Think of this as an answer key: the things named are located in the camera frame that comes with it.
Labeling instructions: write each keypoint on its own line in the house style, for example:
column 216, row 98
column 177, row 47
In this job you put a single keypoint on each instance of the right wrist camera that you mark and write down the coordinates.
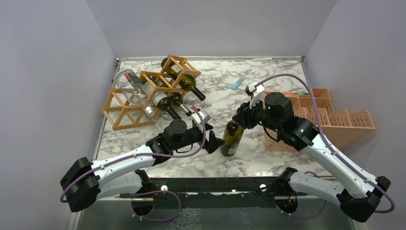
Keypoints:
column 255, row 92

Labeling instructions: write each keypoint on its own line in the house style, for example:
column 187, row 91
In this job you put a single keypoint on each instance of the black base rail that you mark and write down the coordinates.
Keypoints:
column 211, row 192

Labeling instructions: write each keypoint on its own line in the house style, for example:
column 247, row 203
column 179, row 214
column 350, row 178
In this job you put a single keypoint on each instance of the green wine bottle brown label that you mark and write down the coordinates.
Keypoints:
column 177, row 102

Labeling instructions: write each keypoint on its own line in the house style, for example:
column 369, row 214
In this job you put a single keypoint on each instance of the wooden wine rack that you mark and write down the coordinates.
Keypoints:
column 122, row 115

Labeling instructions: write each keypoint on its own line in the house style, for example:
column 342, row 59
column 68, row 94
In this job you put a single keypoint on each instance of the green wine bottle black neck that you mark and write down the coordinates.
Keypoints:
column 187, row 82

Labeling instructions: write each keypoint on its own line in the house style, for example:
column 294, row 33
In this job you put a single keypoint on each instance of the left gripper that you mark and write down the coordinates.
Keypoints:
column 213, row 143

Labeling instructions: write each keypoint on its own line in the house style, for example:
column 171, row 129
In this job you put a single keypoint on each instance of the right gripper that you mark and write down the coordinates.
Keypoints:
column 244, row 116

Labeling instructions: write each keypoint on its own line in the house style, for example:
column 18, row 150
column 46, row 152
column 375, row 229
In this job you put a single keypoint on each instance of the orange plastic crate rack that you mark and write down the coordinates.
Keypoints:
column 339, row 126

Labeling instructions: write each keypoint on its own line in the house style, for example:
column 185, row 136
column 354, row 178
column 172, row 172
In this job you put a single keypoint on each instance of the green wine bottle black top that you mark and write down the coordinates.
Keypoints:
column 160, row 100

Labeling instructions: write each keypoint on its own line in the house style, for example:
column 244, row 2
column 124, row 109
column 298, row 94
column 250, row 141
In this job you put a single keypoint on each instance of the blue highlighter pen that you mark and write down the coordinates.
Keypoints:
column 238, row 83

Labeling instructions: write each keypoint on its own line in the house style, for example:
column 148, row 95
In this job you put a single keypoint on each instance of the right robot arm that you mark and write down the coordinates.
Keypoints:
column 357, row 192

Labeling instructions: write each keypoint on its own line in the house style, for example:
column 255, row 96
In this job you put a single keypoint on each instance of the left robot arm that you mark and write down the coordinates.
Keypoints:
column 87, row 181

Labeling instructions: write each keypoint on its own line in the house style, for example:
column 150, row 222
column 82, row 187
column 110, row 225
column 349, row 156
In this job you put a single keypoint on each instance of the green wine bottle silver neck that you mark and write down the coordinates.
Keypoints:
column 232, row 137

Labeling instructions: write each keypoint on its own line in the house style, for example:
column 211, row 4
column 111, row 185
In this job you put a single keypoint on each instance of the clear round glass bottle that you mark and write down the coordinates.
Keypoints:
column 134, row 90

